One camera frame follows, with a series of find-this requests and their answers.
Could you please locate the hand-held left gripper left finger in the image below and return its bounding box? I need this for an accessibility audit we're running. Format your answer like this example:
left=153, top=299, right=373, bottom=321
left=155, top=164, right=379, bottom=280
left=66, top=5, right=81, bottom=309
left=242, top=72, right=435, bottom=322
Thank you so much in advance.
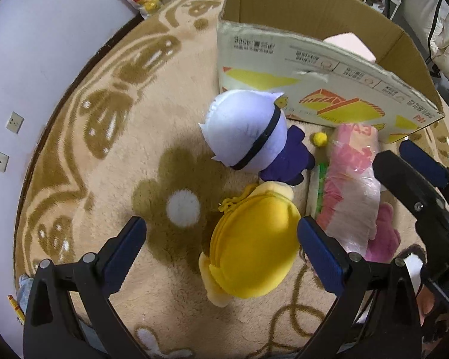
left=22, top=216, right=148, bottom=359

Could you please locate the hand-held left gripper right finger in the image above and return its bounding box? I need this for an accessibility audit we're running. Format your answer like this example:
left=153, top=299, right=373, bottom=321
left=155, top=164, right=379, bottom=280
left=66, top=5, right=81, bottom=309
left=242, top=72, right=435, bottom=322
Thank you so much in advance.
left=297, top=216, right=424, bottom=359

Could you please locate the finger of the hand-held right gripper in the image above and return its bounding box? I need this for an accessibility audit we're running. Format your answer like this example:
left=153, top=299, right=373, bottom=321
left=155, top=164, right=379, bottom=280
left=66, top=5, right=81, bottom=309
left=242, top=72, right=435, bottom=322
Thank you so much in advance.
left=373, top=150, right=449, bottom=229
left=399, top=140, right=449, bottom=218

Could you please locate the yellow plush toy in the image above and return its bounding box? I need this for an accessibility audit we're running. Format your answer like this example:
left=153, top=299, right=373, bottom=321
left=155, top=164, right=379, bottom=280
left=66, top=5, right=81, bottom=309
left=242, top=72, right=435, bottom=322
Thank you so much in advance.
left=198, top=180, right=303, bottom=309

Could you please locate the printed cardboard box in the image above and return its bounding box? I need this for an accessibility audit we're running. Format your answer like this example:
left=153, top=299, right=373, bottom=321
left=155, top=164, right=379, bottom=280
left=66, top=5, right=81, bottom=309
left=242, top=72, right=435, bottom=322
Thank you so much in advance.
left=216, top=0, right=445, bottom=145

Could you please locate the pale pink soft block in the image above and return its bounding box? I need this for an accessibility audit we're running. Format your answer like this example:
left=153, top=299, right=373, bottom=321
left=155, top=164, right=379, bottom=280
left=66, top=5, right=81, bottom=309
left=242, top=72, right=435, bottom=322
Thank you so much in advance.
left=323, top=32, right=377, bottom=64

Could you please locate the brown and white plush toy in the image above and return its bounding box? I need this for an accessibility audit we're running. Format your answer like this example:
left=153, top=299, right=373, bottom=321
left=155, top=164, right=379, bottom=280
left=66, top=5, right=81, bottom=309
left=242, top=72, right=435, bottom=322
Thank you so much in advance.
left=392, top=243, right=428, bottom=297

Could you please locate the pink plush toy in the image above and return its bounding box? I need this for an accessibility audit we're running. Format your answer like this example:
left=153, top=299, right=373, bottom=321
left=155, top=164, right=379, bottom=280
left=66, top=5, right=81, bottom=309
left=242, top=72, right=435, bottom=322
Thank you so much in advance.
left=364, top=202, right=402, bottom=263

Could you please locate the pink plastic-wrapped package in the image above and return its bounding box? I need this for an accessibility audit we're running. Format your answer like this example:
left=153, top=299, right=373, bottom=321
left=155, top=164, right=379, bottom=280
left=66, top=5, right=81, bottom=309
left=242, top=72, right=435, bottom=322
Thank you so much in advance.
left=316, top=121, right=383, bottom=259

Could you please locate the green and white flat pack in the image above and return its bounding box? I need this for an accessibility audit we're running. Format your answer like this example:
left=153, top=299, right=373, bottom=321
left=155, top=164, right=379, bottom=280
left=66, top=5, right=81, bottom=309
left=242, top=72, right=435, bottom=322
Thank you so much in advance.
left=306, top=162, right=328, bottom=220

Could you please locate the yellow pencil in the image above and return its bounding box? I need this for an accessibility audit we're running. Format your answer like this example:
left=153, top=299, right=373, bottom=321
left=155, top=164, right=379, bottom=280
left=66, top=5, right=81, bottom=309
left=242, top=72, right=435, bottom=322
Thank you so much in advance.
left=7, top=294, right=25, bottom=324

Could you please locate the white and purple plush doll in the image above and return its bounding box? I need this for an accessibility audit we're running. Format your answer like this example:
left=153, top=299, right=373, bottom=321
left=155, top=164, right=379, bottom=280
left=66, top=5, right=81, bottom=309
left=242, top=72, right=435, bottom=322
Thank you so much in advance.
left=198, top=89, right=317, bottom=186

